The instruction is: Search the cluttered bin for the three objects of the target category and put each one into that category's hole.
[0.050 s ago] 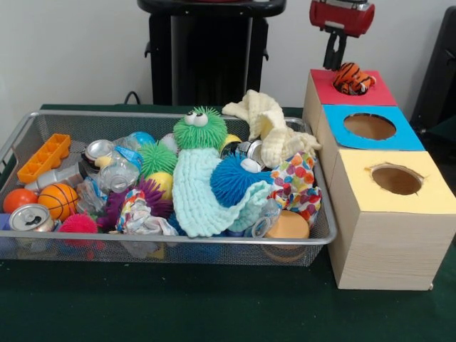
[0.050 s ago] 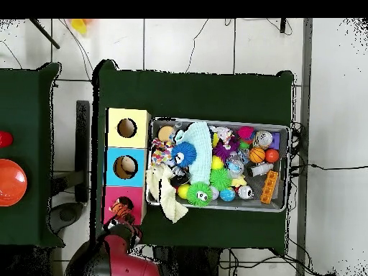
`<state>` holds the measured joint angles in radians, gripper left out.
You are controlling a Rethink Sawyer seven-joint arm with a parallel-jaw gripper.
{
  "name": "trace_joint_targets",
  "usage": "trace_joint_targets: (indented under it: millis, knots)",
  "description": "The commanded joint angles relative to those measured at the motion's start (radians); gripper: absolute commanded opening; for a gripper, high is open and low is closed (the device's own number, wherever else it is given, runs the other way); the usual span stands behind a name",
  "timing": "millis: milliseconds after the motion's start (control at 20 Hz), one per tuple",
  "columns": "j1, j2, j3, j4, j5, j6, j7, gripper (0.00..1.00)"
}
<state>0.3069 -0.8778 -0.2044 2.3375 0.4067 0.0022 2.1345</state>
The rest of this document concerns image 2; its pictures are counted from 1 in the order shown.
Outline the thin black floor cable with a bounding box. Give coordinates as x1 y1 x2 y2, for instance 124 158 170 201
185 19 210 73
288 162 368 171

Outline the wooden box with three holes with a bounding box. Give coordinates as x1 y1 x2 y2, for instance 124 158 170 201
101 107 152 226

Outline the pink spiky rubber ball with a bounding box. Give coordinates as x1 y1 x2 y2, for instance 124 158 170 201
236 125 256 142

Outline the crumpled polka dot paper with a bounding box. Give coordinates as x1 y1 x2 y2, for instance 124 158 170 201
149 137 175 167

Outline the cream muslin cloth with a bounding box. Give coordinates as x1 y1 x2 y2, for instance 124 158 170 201
145 165 189 224

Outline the dark green tablecloth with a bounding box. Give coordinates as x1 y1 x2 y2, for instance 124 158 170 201
90 59 295 257

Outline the black rod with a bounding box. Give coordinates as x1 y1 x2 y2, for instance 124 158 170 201
28 19 61 50

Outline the small red plastic object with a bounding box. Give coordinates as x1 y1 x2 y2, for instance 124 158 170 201
0 131 14 149

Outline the small green spiky rubber ball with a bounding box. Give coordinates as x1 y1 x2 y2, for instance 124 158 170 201
209 167 231 191

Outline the small tiger plush toy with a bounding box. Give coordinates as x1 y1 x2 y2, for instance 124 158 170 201
109 199 137 226

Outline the blue spiky ball with eyes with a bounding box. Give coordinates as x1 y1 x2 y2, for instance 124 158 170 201
170 141 198 167

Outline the small orange basketball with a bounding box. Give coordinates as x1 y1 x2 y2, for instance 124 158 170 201
249 147 266 164

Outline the mint green muslin cloth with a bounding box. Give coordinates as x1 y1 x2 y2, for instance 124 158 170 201
175 121 213 186

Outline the yellow plastic toy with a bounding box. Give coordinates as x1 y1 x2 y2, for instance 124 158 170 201
70 19 94 35

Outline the shallow wire mesh bin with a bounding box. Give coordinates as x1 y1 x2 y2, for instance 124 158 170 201
145 116 291 213

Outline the dark green side table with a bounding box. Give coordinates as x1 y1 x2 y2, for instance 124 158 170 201
0 62 65 248

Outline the orange bowl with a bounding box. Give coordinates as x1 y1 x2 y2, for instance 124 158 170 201
0 158 28 207

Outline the orange toy building brick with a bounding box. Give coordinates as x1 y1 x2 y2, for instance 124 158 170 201
259 170 279 205

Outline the smooth orange-red ball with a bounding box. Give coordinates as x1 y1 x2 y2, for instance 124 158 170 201
264 148 280 164

